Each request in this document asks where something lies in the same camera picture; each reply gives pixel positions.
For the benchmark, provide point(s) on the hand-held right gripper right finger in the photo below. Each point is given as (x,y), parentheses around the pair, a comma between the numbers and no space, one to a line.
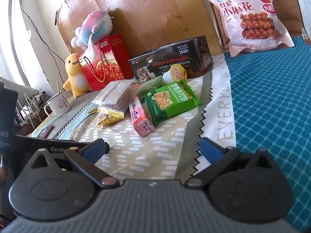
(211,148)

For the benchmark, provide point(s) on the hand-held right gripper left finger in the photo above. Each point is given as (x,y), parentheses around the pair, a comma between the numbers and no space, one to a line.
(93,149)

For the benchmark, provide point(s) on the clear packet with gold edge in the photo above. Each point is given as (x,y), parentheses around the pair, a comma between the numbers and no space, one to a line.
(113,99)

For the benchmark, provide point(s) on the long pink snack box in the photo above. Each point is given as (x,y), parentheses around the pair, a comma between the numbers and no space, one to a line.
(141,119)

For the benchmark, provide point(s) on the green cracker packet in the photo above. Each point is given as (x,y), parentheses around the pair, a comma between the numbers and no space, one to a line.
(171,100)

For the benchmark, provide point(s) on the white jelly cup yellow lid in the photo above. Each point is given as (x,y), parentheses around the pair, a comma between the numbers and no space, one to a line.
(177,73)

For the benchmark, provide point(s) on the dark green snack packet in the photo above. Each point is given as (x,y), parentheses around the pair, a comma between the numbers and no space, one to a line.
(149,86)

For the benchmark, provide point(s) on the dark printed tin box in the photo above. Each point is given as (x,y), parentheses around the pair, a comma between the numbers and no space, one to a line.
(167,58)

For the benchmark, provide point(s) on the smartphone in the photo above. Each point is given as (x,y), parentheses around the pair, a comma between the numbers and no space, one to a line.
(46,131)

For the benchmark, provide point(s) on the white enamel mug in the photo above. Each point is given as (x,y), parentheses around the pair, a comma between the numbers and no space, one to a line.
(58,104)

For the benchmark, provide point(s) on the patterned bed sheet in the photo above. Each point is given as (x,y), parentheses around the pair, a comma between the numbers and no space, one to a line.
(155,148)

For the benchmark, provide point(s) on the wooden stick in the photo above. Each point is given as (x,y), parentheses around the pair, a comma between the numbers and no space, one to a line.
(57,87)

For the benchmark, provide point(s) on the blue diamond pattern blanket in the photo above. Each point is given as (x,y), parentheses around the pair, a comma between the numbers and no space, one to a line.
(272,106)

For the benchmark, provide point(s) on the yellow duck plush toy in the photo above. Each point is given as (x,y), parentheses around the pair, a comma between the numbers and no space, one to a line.
(74,74)

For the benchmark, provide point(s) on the white curtain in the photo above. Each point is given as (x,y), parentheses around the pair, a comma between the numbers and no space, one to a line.
(11,29)

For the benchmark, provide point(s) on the red gift box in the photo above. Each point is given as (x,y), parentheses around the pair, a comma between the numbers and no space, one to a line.
(107,60)

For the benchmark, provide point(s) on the pastel plush toy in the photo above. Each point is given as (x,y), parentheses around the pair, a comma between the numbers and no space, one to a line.
(96,28)

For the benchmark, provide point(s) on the pink snack bag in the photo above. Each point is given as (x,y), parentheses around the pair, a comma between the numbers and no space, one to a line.
(252,17)

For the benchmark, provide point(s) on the wooden headboard panel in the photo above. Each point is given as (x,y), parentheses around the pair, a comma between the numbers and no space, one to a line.
(150,12)

